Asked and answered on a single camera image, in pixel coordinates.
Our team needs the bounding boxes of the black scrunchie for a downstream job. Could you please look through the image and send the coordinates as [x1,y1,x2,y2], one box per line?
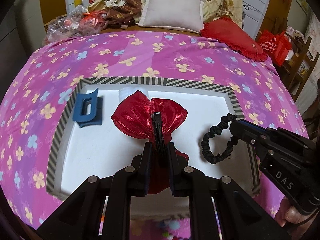
[200,113,239,165]

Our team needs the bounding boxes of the red satin bow clip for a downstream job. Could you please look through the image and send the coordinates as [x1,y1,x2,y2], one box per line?
[111,91,188,194]

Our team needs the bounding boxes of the blue hair claw clip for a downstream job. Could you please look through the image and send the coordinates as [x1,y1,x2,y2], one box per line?
[72,89,103,128]

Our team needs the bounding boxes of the right hand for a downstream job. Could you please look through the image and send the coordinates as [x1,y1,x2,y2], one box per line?
[274,197,316,227]

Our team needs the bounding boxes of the striped shallow tray box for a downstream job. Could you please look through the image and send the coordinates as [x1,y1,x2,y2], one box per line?
[46,76,261,221]

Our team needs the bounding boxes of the wooden shelf rack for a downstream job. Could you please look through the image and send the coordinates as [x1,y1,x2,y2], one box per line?
[282,31,319,102]

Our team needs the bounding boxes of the red shopping bag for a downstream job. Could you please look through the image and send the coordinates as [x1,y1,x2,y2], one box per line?
[258,29,292,67]

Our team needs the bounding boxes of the pink floral bed sheet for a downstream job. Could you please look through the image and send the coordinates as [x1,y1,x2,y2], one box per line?
[1,31,307,228]

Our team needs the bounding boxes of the red heart cushion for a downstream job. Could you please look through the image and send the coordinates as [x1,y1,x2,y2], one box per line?
[200,17,268,62]

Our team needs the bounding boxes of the clear plastic bag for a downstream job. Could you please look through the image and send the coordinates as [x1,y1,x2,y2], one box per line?
[42,5,87,46]

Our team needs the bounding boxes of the white small pillow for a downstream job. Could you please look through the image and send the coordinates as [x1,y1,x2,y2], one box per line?
[138,0,204,33]

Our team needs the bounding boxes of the brown patterned blanket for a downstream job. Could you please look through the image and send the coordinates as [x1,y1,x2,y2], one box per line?
[105,0,142,28]

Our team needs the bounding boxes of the santa plush toy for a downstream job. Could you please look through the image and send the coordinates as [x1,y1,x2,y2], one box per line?
[87,0,106,12]

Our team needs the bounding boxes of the yellow bottle cap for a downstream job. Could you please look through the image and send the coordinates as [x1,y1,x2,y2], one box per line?
[74,0,82,7]

